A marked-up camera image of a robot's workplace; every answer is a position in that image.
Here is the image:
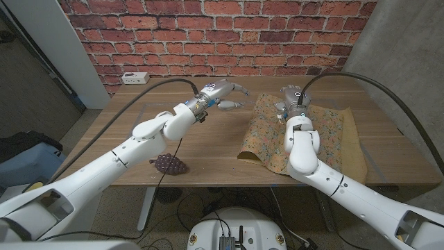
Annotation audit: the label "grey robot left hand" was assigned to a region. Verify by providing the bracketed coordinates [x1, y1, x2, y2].
[183, 78, 250, 124]

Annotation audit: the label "dark round floor fan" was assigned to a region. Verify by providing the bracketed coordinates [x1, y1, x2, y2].
[155, 187, 183, 205]

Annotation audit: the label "small grey electronics box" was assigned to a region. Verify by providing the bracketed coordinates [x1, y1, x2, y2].
[218, 235, 237, 250]

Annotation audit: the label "blue plastic bin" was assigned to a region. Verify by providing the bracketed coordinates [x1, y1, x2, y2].
[0, 142, 67, 188]

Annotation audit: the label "black cloth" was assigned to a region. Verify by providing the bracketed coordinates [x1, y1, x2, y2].
[0, 131, 64, 164]

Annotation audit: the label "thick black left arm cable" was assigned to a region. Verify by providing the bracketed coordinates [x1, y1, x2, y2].
[46, 78, 200, 185]

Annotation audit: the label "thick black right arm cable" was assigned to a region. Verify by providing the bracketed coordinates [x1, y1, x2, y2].
[297, 71, 444, 174]

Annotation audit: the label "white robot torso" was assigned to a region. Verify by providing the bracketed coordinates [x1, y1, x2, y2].
[186, 207, 288, 250]

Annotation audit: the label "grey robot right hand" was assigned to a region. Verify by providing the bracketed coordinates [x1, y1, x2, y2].
[273, 85, 311, 121]

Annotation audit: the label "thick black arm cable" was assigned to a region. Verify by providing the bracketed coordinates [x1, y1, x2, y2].
[46, 78, 200, 185]
[297, 71, 444, 174]

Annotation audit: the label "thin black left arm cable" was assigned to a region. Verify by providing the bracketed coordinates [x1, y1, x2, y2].
[36, 137, 184, 242]

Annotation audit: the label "white floor cable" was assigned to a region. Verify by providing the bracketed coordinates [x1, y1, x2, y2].
[269, 186, 309, 244]

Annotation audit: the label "white power strip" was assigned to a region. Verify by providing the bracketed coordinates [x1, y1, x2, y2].
[121, 72, 151, 85]

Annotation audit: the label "grey table leg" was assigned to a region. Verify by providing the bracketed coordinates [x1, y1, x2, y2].
[316, 196, 336, 233]

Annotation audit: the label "brown floral wrapping paper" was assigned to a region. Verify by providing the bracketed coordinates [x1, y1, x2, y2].
[237, 92, 368, 185]

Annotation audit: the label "purple toy grapes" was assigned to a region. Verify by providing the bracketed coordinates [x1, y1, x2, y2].
[148, 153, 190, 176]

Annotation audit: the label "red brick printed backdrop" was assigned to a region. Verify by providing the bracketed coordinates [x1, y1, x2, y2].
[58, 0, 379, 97]

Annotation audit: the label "white table leg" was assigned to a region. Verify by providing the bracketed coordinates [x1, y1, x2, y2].
[137, 186, 157, 232]

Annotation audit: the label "black yellow foot pedal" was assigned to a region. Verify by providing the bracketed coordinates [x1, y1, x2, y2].
[21, 179, 45, 194]

